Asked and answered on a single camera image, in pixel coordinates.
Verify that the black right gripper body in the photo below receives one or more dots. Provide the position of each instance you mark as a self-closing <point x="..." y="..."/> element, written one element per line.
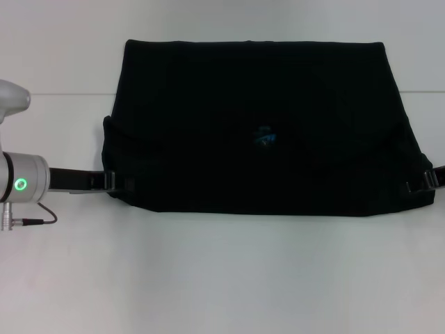
<point x="441" y="177"/>

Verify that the black shirt with FREE print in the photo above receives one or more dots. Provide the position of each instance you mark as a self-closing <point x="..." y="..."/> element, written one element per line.
<point x="264" y="104"/>

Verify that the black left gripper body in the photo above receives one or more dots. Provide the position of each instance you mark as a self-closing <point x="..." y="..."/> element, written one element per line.
<point x="73" y="180"/>

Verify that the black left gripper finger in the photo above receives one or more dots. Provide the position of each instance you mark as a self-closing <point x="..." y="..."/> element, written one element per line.
<point x="121" y="183"/>

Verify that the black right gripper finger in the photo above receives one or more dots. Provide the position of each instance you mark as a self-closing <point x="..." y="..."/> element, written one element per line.
<point x="419" y="186"/>

